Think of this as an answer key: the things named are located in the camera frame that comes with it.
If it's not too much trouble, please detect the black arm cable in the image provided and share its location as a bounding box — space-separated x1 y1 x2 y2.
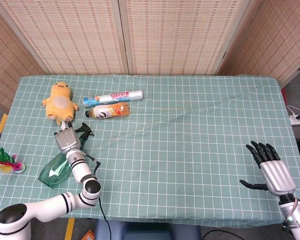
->
81 151 112 240

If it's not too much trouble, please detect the black floor cable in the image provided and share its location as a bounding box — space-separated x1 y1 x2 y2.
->
201 229 243 240

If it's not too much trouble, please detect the plastic bag roll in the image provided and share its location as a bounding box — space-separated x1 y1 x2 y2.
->
82 90 144 108

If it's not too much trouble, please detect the green spray bottle black trigger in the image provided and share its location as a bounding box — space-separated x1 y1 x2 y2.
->
38 122 95 190

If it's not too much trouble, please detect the colourful feather shuttlecock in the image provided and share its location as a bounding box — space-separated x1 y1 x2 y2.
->
0 147 27 176

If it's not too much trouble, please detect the bamboo folding screen panel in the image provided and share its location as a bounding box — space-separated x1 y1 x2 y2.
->
217 0 300 88
0 0 130 76
118 0 263 76
0 0 47 113

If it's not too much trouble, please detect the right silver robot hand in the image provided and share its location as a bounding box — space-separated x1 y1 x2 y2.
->
239 140 298 196

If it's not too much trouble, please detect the white power cable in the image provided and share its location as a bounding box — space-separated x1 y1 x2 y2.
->
286 104 300 118

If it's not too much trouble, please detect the orange drink bottle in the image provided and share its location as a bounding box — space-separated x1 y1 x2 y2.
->
84 101 131 121

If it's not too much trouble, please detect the green checked tablecloth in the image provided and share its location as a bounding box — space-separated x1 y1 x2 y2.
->
0 74 300 228

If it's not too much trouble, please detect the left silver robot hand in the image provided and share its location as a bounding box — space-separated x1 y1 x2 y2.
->
54 127 82 155

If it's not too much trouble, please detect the yellow plush toy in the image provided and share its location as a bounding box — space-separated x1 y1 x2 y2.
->
41 81 80 131

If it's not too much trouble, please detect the orange box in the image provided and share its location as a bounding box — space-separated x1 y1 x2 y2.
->
81 227 96 240

